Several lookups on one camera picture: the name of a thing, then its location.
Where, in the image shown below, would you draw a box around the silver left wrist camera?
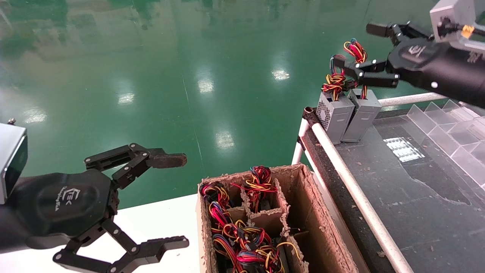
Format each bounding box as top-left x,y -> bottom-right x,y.
0,118 -> 29,205

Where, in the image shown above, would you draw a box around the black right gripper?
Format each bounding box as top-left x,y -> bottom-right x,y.
333,21 -> 485,109

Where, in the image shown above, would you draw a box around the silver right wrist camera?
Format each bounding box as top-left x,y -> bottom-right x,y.
429,0 -> 485,52

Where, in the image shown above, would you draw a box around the grey power supply with cables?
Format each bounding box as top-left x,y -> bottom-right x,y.
212,222 -> 274,266
341,38 -> 383,143
236,240 -> 302,273
200,181 -> 233,232
316,55 -> 356,145

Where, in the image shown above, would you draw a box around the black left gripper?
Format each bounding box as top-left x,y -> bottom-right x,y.
0,143 -> 190,273

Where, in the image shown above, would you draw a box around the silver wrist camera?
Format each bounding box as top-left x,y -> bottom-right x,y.
429,0 -> 485,52
0,118 -> 29,205

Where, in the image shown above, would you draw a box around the worn brown cardboard box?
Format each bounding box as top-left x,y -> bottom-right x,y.
196,163 -> 360,273

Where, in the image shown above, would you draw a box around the clear acrylic divider tray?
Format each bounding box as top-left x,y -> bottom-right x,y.
407,99 -> 485,191

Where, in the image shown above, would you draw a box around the power supply red-yellow wires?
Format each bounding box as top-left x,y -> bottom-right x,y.
231,165 -> 278,213

